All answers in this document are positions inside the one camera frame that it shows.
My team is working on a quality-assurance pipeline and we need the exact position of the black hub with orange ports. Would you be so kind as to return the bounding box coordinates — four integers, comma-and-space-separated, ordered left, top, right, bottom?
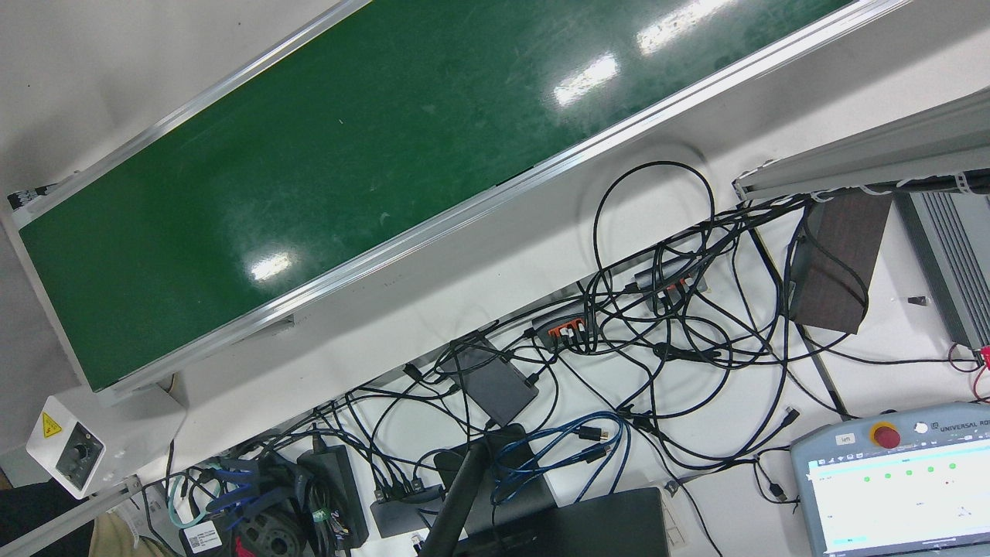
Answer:
633, 258, 709, 308
531, 302, 601, 354

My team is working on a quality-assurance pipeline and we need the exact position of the black flat box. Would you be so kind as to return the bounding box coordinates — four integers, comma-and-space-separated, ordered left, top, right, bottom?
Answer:
447, 336, 541, 429

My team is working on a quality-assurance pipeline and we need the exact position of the green conveyor belt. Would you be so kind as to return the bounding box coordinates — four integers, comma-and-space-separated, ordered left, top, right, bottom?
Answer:
4, 0, 915, 408

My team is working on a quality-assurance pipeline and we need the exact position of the black monitor pole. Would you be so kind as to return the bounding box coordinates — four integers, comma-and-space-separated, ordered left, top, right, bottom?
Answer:
418, 441, 496, 557

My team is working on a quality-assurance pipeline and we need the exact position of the small black hub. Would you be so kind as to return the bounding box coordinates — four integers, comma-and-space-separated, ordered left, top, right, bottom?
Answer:
369, 480, 447, 539

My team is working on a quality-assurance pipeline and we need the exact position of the black computer monitor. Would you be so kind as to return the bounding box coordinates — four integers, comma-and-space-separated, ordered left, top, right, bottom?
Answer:
455, 486, 671, 557

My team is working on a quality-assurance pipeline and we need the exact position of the black power adapter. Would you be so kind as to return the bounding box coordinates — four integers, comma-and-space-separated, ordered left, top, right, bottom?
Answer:
297, 444, 371, 551

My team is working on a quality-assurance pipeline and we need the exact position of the white power strip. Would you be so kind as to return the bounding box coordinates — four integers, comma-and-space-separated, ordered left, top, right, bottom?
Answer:
657, 480, 691, 552

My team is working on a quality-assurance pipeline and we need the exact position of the dark brown box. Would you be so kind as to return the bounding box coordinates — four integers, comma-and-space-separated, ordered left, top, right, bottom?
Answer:
787, 190, 895, 336

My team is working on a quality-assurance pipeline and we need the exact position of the grey teach pendant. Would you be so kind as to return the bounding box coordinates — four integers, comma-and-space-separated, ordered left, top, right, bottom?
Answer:
789, 401, 990, 557

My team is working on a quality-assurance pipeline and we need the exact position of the white conveyor control box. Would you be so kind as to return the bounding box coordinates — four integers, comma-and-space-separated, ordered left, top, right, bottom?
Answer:
26, 394, 108, 501

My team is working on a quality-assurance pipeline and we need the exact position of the person in black shirt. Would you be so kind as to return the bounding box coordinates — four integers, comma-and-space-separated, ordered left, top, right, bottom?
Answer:
0, 478, 176, 557

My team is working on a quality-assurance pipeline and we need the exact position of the blue network cable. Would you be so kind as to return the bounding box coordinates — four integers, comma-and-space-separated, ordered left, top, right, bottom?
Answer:
490, 410, 632, 505

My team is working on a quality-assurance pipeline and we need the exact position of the long black looped cable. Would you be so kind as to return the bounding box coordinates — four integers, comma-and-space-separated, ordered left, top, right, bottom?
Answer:
591, 159, 717, 312

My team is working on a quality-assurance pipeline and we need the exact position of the teal cable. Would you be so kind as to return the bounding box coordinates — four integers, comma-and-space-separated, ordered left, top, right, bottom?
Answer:
166, 472, 211, 531

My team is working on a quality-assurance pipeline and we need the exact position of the aluminium extrusion frame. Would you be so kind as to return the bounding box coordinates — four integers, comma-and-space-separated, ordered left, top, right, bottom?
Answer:
731, 87, 990, 204

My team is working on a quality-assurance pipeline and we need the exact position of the grey ribbed metal enclosure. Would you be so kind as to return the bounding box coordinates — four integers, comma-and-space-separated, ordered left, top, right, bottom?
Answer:
893, 190, 990, 354

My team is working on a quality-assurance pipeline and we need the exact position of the red wire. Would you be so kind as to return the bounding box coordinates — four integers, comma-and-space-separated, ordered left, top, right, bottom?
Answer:
947, 343, 990, 405

